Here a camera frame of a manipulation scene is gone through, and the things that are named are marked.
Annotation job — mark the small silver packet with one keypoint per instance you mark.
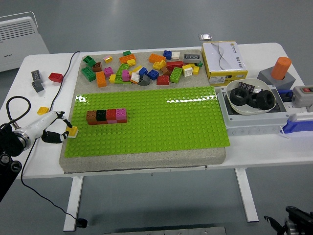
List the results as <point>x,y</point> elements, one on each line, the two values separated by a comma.
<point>205,36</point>

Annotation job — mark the long red toy brick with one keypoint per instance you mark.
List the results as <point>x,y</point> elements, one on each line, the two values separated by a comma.
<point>96,122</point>
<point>174,64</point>

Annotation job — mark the long lime toy brick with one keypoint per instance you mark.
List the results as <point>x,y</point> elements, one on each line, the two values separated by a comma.
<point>176,74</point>
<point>122,69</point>

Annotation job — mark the yellow and white toy brick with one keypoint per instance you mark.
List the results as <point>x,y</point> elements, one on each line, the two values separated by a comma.
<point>187,70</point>

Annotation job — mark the flat lime toy plate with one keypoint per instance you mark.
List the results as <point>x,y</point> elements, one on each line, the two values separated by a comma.
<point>119,80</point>

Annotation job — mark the small green toy brick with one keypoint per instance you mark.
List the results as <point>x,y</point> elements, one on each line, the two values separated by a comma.
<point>127,53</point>
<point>200,64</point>

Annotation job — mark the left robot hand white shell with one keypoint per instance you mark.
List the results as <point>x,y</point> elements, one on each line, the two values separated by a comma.
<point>41,122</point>

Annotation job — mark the blue toy brick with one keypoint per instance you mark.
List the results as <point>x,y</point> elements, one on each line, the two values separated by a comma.
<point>167,54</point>
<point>143,71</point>
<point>153,74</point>

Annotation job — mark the white panel heater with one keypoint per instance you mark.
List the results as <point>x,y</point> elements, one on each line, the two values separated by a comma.
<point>19,49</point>

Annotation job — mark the blue clamp part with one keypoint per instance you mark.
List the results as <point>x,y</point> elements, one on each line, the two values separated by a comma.
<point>284,94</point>

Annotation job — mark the green toy baseplate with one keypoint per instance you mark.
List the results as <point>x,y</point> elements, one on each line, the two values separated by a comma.
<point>159,122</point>

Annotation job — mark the black plug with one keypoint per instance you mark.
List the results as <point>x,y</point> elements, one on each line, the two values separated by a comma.
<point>82,222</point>

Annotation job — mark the long grey toy brick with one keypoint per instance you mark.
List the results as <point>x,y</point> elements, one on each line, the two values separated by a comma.
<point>192,58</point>

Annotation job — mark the pink and yellow toy brick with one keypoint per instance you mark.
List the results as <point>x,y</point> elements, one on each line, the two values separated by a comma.
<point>107,59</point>

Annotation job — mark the dark green toy brick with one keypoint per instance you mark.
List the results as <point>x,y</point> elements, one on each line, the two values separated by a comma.
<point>88,61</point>

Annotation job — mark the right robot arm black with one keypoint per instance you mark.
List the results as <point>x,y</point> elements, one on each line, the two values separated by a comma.
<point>300,220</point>

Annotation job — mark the white and yellow cardboard box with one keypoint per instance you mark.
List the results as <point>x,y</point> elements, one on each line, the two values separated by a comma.
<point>223,60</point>

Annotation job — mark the grey block with hole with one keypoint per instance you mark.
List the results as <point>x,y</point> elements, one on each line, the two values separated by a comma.
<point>266,76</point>

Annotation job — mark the grey switch box red button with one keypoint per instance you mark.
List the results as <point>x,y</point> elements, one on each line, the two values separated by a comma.
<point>300,98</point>

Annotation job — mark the white and orange toy brick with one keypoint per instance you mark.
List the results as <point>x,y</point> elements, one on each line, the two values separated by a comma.
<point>135,77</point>

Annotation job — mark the grey junction box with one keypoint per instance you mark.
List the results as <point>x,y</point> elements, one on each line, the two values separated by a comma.
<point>254,121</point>

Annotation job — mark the blue and white device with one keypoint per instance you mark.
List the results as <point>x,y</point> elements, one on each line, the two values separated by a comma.
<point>299,124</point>

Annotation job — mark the large black hex nut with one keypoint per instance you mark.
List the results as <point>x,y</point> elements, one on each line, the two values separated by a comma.
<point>234,98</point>
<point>252,104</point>
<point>260,99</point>

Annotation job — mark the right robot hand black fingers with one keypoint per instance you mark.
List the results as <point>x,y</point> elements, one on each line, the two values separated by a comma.
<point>275,224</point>

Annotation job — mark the long orange toy brick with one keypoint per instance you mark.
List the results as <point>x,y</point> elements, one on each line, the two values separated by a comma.
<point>127,58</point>
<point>101,79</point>
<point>156,58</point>

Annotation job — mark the dark purple packet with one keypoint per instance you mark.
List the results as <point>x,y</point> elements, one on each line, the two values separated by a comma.
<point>246,86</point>

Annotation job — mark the grey foam mat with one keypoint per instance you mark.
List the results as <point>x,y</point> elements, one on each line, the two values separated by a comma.
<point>146,161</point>

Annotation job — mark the white table leg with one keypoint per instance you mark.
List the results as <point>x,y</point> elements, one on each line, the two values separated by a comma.
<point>73,203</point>
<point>245,193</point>

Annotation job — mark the light pink toy brick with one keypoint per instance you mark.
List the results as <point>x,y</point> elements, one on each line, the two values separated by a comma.
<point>112,121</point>

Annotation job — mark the white bowl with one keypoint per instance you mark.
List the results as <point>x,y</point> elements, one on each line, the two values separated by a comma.
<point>259,83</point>

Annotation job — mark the long green toy brick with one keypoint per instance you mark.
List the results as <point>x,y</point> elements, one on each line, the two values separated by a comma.
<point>88,73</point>

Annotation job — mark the grey sloped toy brick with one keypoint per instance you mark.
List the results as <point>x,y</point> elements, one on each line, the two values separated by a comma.
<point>144,80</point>

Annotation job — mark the orange cylinder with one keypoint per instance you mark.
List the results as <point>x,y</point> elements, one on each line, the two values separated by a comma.
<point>281,68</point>

